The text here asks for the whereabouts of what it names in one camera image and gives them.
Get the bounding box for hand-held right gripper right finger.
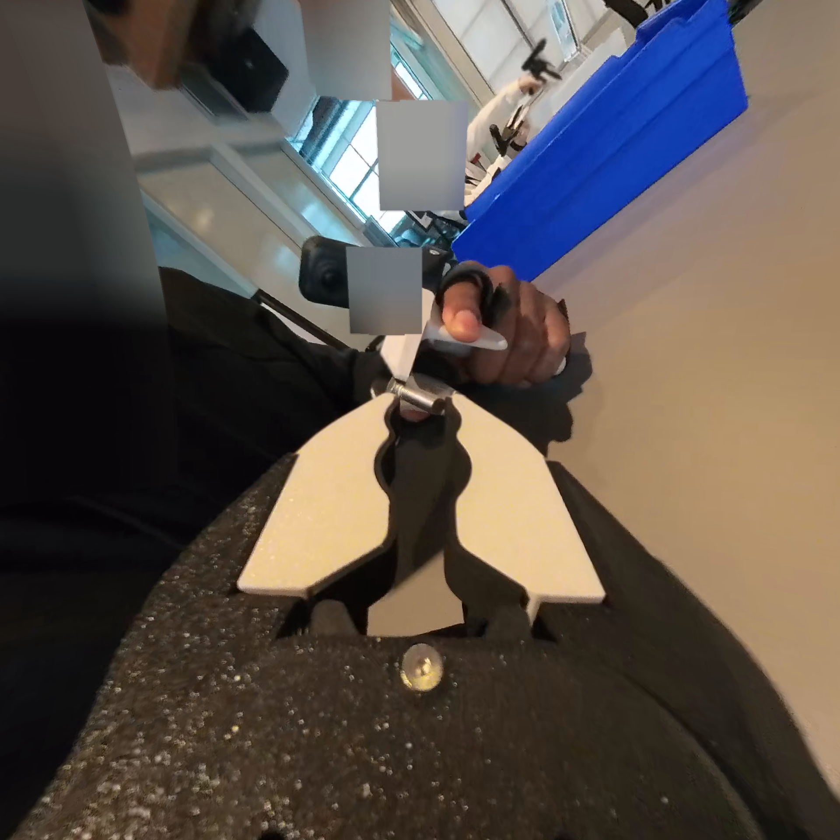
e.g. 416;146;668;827
447;401;607;626

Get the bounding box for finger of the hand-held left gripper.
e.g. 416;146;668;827
420;289;510;353
377;334;425;384

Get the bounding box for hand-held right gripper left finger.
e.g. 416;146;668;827
237;394;401;598

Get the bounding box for steel bolt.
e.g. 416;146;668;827
390;374;455;410

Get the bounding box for blue plastic bin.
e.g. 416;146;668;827
451;0;749;283

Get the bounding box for person's left hand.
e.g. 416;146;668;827
437;263;573;389

